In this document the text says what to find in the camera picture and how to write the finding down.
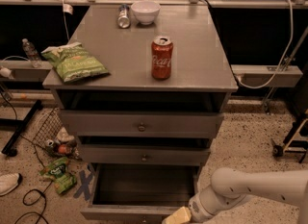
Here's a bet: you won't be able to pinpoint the green chip bag on floor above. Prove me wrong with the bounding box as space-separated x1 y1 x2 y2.
39 157 77 194

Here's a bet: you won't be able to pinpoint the grey top drawer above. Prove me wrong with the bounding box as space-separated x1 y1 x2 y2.
60 110 223 138

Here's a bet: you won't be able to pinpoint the grey drawer cabinet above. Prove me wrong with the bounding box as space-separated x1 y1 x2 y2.
42 4 239 164

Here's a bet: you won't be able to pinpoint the silver can lying down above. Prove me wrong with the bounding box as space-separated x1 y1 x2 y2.
117 4 131 29

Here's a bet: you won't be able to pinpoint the white hanging cable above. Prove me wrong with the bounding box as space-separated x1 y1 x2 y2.
235 0 295 90

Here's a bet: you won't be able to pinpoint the white shoe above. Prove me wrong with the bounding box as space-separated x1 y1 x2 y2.
0 173 22 196

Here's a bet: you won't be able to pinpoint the grey bottom drawer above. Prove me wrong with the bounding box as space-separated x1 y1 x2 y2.
81 164 199 224

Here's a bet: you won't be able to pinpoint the wheeled cart base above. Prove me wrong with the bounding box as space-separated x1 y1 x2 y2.
271 110 308 163

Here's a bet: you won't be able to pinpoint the clear water bottle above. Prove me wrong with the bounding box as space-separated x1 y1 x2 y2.
22 38 41 68

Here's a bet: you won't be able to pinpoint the small can in basket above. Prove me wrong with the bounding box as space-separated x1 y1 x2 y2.
45 139 55 148

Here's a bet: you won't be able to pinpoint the red Coca-Cola can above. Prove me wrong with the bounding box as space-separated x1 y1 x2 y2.
151 36 173 80

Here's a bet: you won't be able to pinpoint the black floor cable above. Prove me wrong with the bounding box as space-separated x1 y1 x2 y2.
13 181 54 224

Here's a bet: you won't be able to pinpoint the wire mesh basket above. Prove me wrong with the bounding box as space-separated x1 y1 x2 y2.
33 109 80 160

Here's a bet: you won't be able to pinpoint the green chip bag on cabinet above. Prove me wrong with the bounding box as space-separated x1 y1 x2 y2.
41 42 109 83

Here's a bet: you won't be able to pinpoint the grey middle drawer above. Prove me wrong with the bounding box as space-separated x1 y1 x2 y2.
78 137 210 166

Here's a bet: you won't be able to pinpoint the black stand leg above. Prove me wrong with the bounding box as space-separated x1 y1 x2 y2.
0 100 43 157

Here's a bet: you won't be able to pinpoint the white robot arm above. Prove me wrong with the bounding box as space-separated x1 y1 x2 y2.
162 167 308 224

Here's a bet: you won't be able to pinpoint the white bowl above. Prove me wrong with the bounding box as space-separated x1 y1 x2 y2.
131 0 161 25

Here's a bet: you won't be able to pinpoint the grey drawer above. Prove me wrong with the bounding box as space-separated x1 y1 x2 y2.
60 110 223 138
78 137 210 166
81 164 199 224

